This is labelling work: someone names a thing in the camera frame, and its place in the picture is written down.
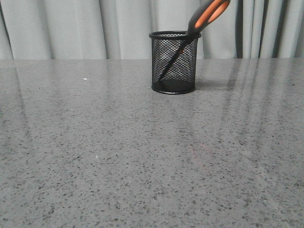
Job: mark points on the grey orange handled scissors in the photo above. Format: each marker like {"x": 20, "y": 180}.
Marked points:
{"x": 206, "y": 13}

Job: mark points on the black mesh pen bucket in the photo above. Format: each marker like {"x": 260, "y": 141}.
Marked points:
{"x": 180, "y": 79}

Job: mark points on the white pleated curtain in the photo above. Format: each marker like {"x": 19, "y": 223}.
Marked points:
{"x": 119, "y": 29}

